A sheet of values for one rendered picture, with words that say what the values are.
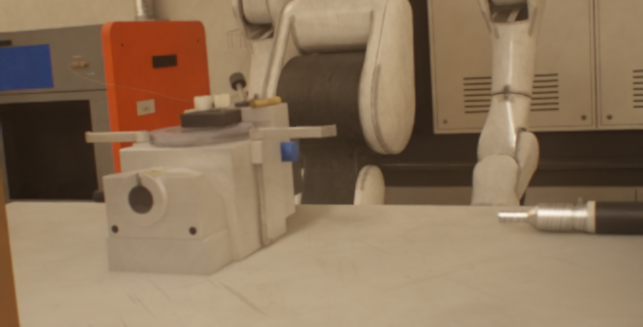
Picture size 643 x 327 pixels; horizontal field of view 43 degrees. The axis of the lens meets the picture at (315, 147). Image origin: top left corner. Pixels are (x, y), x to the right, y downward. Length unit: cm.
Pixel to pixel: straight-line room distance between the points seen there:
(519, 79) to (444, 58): 81
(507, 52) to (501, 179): 21
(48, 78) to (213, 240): 131
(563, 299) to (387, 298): 11
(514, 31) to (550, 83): 76
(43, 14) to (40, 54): 220
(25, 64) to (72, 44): 13
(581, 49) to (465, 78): 29
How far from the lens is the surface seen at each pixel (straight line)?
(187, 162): 66
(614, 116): 209
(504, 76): 132
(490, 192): 123
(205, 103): 72
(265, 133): 67
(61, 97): 188
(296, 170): 82
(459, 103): 212
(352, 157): 123
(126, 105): 182
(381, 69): 119
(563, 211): 69
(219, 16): 361
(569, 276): 58
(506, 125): 130
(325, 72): 123
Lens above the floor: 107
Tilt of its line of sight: 7 degrees down
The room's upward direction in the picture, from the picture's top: 4 degrees counter-clockwise
